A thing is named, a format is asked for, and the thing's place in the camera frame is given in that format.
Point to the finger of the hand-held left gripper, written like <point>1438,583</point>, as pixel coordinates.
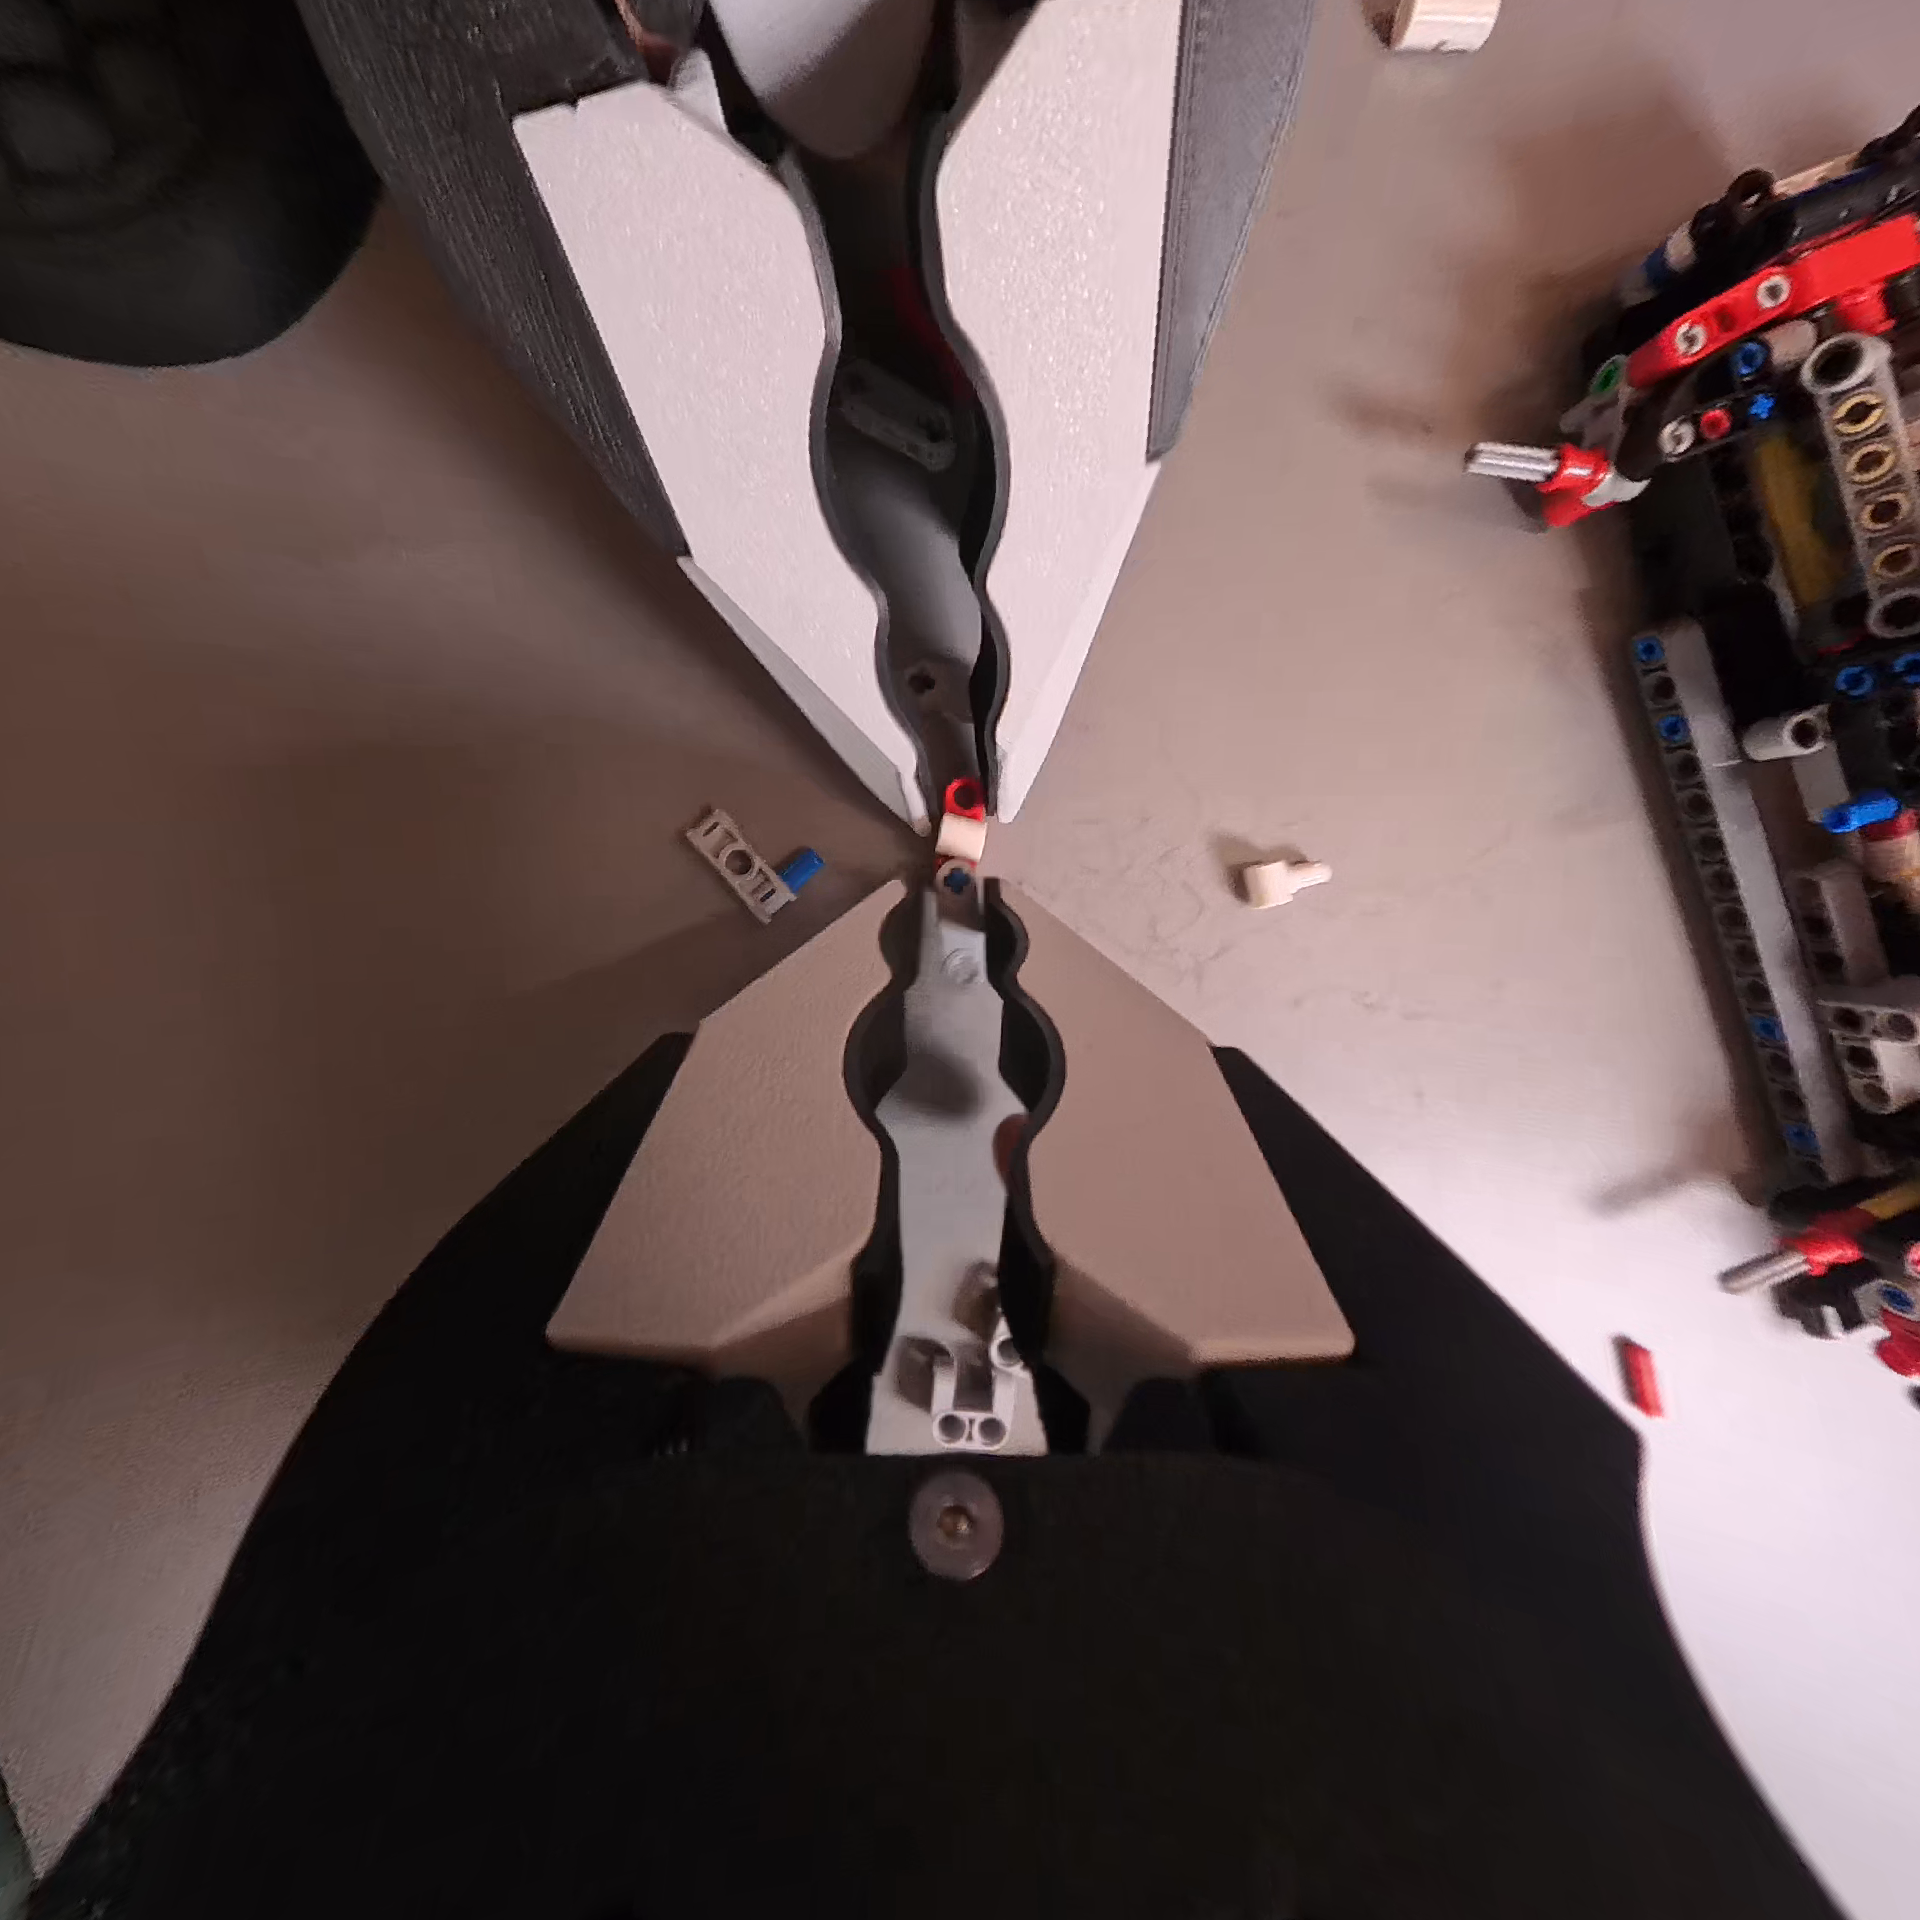
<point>1065,301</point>
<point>691,375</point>

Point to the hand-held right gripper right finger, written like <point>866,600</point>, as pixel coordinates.
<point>1184,1201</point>

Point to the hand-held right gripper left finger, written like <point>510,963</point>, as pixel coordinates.
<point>720,1201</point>

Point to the red connector pin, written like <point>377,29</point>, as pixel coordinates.
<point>1642,1377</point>

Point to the black mesh cushion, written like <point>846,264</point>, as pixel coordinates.
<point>148,181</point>

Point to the toy brick car chassis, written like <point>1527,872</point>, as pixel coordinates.
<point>1799,524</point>

